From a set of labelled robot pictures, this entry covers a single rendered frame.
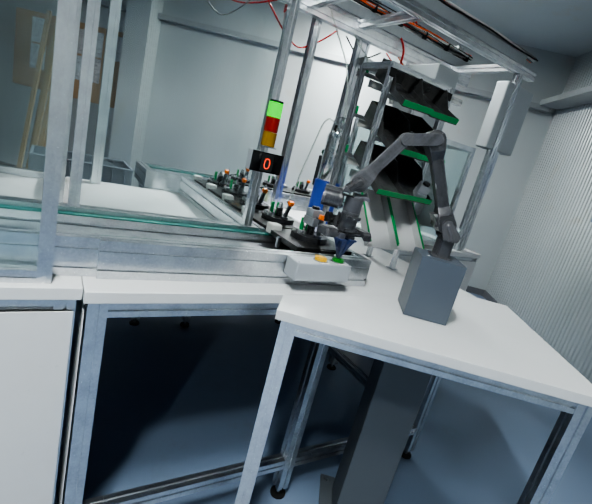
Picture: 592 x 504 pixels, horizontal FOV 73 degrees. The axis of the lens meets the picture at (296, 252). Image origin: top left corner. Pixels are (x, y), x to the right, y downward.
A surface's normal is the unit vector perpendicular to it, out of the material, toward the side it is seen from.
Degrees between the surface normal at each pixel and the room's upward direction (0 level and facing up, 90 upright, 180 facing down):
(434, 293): 90
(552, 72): 90
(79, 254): 90
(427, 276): 90
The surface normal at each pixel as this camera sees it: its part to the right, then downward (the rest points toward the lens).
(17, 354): 0.49, 0.34
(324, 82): -0.11, 0.23
